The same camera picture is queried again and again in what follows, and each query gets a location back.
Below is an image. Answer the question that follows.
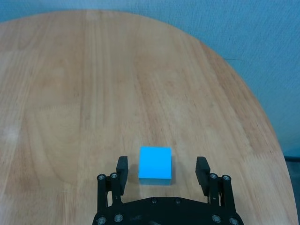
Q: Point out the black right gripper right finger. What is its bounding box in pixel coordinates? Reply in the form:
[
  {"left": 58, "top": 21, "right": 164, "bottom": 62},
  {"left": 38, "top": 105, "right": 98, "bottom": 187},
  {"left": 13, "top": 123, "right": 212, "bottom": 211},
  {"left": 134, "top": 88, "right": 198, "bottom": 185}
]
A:
[{"left": 195, "top": 156, "right": 236, "bottom": 209}]

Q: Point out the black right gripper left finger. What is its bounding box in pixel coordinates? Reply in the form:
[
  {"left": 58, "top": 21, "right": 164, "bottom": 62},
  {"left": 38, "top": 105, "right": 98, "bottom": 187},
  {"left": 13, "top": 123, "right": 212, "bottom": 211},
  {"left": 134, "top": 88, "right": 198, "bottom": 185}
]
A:
[{"left": 97, "top": 156, "right": 129, "bottom": 211}]

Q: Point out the black floor baseboard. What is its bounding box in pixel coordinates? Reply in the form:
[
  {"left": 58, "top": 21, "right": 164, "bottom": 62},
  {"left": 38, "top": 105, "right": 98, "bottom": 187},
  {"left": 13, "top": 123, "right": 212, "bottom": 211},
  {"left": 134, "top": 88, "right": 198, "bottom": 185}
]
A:
[{"left": 283, "top": 153, "right": 300, "bottom": 162}]

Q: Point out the blue cube block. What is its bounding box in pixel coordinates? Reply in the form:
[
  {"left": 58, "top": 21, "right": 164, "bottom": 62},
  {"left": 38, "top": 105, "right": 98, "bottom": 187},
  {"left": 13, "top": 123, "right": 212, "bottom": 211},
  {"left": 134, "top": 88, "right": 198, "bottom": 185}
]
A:
[{"left": 138, "top": 146, "right": 173, "bottom": 186}]

